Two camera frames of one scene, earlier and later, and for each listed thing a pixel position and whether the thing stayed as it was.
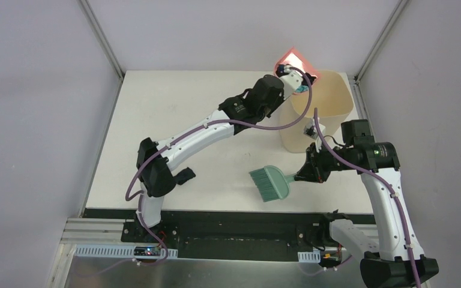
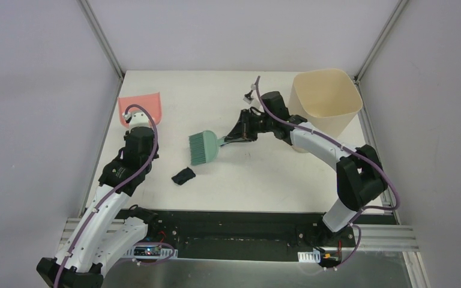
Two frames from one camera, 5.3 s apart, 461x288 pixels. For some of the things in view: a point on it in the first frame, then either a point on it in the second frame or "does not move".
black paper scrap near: (183, 176) does not move
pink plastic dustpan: (293, 57) -> (152, 102)
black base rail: (233, 236) does not move
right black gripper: (313, 170) -> (242, 132)
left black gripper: (280, 69) -> (138, 130)
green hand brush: (272, 183) -> (203, 147)
